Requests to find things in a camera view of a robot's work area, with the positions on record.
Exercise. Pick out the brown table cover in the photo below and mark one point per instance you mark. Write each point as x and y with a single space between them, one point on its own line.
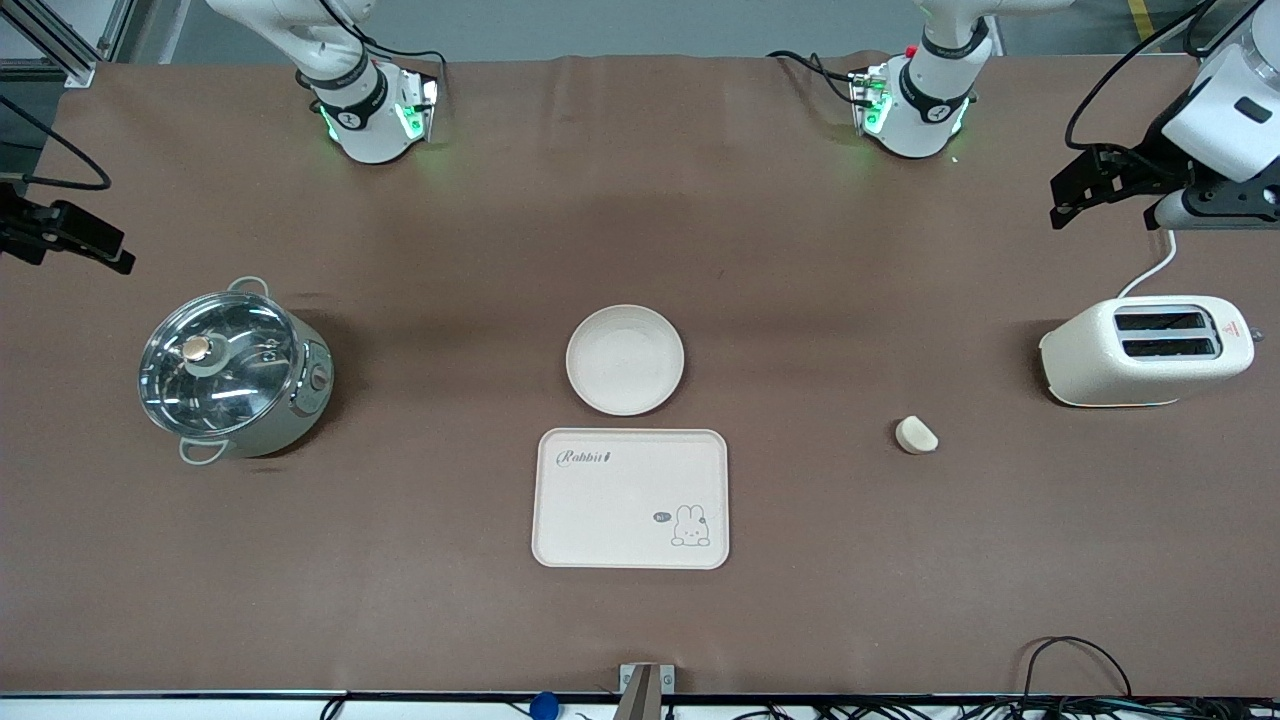
800 280

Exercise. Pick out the glass pot lid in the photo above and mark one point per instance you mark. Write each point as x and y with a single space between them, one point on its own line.
240 385

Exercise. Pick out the grey metal camera bracket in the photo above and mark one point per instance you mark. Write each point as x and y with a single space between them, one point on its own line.
645 690

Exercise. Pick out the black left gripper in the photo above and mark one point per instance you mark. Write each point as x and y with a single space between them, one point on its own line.
1143 164

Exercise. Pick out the white two-slot toaster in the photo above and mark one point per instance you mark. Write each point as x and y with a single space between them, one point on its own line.
1090 360

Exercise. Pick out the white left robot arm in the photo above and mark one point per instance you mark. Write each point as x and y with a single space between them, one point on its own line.
935 90

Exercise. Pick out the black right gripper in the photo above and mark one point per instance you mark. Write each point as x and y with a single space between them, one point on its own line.
22 227

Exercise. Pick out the blue round knob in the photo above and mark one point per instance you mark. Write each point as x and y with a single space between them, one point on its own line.
543 706

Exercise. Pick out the cream rabbit print tray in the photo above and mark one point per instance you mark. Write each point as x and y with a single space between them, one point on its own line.
620 500

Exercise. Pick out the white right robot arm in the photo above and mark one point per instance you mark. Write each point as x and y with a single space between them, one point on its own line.
365 100

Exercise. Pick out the silver electric cooking pot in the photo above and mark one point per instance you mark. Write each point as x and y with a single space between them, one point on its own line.
300 400

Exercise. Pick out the small pale bun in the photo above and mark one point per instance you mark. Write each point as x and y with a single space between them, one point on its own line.
915 436

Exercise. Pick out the round cream plate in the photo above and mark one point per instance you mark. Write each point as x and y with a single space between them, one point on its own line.
625 360

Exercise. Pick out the aluminium frame profile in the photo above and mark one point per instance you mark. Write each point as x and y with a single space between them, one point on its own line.
60 35

